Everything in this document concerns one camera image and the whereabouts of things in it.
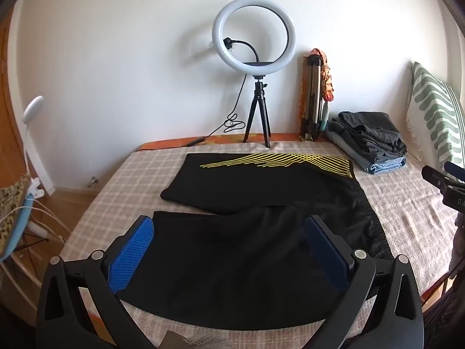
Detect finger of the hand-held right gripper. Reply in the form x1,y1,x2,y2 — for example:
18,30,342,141
421,166,465,194
444,161,465,182

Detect small black tripod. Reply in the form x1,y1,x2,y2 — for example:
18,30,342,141
243,76,272,149

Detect dark cloth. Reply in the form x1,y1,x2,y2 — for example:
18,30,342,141
421,215,465,349

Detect black ring light cable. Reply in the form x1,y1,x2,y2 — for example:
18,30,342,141
182,76,248,148

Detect wooden door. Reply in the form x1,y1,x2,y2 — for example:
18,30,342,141
0,7,30,191

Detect white clip lamp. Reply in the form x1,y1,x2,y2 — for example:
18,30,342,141
22,95,46,199

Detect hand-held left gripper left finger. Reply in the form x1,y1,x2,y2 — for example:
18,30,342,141
35,215,162,349

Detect white power strip with cables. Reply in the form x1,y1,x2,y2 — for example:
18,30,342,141
28,206,70,243

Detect black pants with yellow stripes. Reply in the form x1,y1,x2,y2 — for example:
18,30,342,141
152,152,395,330

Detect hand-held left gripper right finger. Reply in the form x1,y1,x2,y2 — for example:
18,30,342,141
298,215,425,349

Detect green and white striped pillow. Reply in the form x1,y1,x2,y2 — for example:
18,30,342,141
406,61,465,175

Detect orange bed sheet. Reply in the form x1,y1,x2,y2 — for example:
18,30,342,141
136,133,302,152

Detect folded silver tripod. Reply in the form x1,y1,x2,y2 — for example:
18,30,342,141
300,54,324,142

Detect orange patterned scarf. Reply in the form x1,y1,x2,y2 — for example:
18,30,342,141
309,48,334,103

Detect white ring light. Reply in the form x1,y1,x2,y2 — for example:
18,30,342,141
212,0,299,78

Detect leopard print cloth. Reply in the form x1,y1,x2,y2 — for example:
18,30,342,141
0,172,31,256

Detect folded dark grey pants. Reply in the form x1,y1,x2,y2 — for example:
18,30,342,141
329,111,407,163

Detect beige checkered blanket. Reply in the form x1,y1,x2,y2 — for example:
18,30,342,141
60,140,459,349

